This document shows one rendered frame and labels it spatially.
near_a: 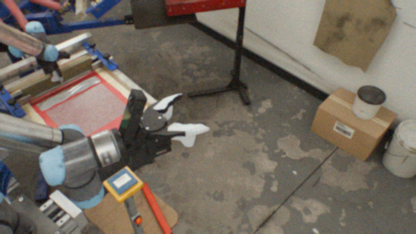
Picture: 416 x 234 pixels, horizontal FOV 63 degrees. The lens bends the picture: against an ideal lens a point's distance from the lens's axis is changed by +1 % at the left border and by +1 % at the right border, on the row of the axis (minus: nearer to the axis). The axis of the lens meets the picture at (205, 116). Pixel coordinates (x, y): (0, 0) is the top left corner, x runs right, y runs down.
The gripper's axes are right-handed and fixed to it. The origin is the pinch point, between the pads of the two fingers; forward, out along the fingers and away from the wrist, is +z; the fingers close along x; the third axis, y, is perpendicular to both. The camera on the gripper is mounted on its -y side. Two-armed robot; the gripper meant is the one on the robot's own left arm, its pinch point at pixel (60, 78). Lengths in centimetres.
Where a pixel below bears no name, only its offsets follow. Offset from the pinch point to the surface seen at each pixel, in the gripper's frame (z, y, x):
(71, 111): 5.6, 6.7, 21.7
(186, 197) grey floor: 101, -37, 60
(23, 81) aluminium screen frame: 2.2, 15.1, -14.9
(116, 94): 5.6, -18.0, 26.6
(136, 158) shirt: 36, -10, 49
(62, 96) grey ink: 5.0, 4.7, 8.7
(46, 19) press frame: 1, -24, -67
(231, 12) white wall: 57, -200, -51
